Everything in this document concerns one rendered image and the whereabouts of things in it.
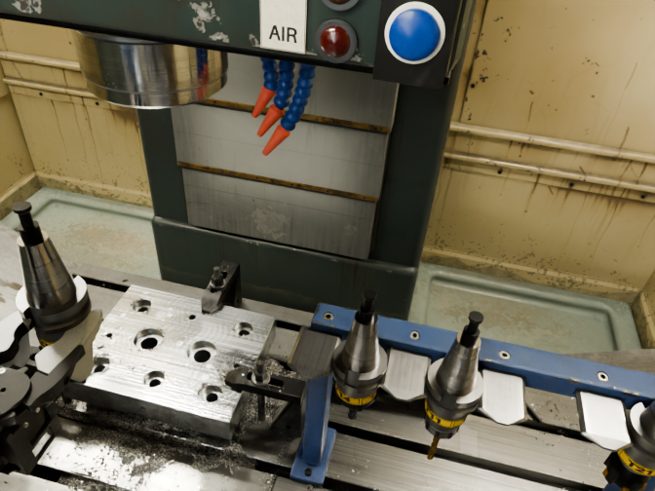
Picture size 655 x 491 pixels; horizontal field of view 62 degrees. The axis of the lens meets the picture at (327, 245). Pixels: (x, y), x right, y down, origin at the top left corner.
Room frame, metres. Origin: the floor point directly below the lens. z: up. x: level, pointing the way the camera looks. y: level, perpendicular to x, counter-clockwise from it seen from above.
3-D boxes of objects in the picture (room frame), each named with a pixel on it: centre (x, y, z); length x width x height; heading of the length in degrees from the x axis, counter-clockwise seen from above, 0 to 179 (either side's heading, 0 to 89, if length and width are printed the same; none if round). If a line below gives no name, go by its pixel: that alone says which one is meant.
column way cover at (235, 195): (1.03, 0.12, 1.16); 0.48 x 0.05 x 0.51; 79
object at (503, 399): (0.38, -0.21, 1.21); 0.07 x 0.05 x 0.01; 169
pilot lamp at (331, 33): (0.35, 0.00, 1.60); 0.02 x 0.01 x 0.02; 79
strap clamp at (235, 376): (0.53, 0.08, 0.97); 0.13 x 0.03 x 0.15; 79
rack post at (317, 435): (0.48, 0.00, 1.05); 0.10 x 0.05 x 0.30; 169
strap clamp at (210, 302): (0.75, 0.20, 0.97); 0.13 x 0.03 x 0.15; 169
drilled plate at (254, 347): (0.61, 0.25, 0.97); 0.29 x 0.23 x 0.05; 79
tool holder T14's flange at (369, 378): (0.41, -0.05, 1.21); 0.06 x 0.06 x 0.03
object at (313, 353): (0.42, 0.01, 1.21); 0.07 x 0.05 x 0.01; 169
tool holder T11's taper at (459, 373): (0.39, -0.16, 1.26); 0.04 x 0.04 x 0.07
